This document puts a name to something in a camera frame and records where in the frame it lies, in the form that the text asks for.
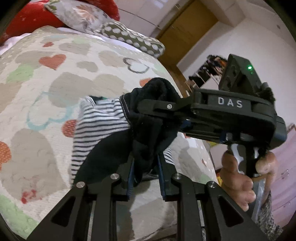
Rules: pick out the olive polka dot pillow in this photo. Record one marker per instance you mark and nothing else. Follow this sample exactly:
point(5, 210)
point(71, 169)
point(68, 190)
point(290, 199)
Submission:
point(118, 31)

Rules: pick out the wooden door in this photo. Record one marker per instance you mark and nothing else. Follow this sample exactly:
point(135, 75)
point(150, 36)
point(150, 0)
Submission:
point(184, 30)

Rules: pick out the heart pattern bedspread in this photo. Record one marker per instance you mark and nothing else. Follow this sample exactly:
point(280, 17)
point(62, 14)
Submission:
point(44, 76)

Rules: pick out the white wardrobe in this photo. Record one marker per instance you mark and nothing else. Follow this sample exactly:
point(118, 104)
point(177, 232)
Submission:
point(148, 17)

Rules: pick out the patterned sleeve forearm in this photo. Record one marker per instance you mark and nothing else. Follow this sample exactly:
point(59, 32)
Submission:
point(266, 222)

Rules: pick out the dark frog print pants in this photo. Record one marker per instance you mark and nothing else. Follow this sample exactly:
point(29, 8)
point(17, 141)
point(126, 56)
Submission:
point(124, 129)

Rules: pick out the dark shelf with items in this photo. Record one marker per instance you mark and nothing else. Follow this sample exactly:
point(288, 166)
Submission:
point(208, 75)

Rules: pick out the grey floral pillow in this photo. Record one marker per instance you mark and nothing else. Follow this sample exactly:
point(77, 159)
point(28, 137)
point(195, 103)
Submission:
point(79, 16)

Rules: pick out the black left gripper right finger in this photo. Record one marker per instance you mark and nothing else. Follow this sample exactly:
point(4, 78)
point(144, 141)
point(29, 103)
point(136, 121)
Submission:
point(204, 211)

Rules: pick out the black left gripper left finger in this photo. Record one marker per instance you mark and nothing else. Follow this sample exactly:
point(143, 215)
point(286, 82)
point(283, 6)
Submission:
point(88, 211)

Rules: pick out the right hand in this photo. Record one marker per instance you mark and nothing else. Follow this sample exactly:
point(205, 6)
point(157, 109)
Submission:
point(239, 187)

